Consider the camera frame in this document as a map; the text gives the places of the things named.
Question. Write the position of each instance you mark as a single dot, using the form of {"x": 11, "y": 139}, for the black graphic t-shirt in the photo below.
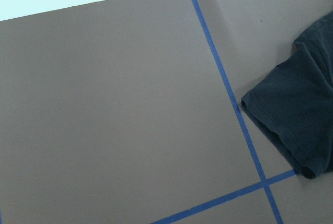
{"x": 292, "y": 105}

